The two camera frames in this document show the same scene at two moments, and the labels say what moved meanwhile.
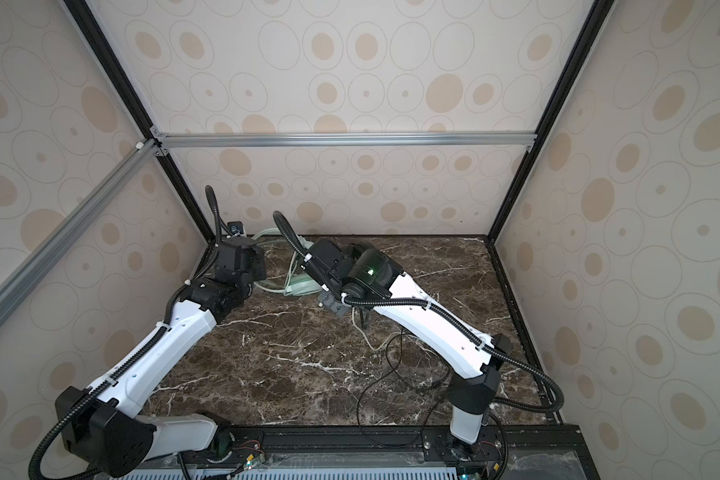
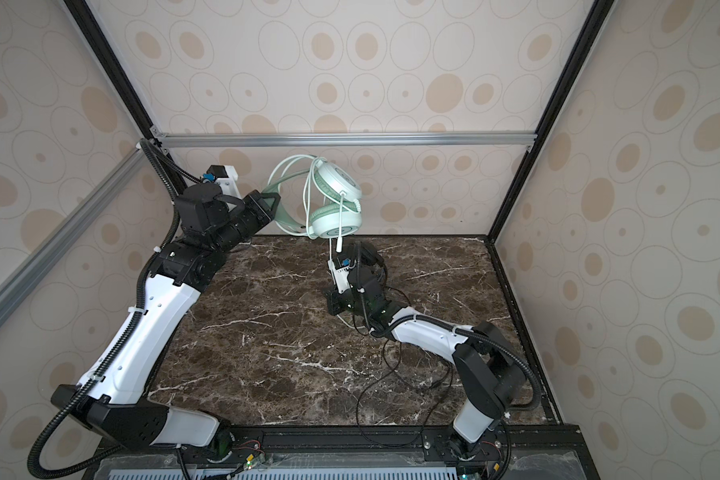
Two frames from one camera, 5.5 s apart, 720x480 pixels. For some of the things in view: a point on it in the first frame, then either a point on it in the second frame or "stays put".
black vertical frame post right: x=594 y=25 stays put
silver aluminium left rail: x=32 y=271 stays put
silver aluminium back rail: x=342 y=140 stays put
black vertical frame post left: x=132 y=97 stays put
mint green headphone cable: x=373 y=351 to x=305 y=211
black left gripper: x=261 y=264 to x=265 y=213
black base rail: x=370 y=452 stays put
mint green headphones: x=296 y=284 to x=318 y=198
